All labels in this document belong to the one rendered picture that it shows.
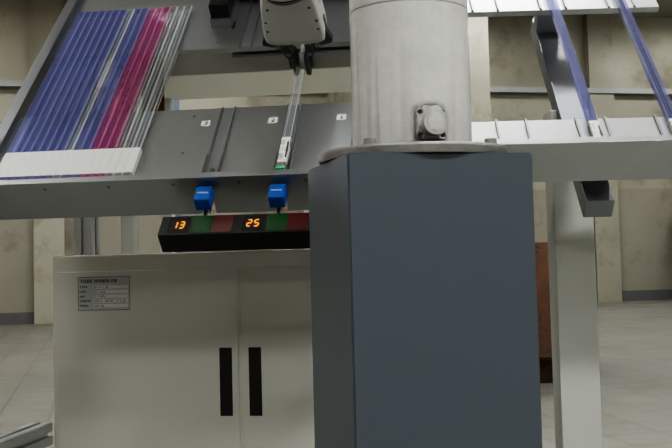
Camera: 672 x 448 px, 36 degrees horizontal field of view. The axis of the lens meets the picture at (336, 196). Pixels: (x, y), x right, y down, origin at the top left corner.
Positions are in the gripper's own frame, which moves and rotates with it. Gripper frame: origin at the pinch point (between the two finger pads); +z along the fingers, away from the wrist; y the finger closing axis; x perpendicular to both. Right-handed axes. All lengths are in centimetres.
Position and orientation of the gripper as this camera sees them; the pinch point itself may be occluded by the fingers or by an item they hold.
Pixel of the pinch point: (301, 61)
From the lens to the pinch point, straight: 175.3
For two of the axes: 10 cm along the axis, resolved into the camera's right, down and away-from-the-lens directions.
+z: 1.3, 6.5, 7.5
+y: -9.9, 0.3, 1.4
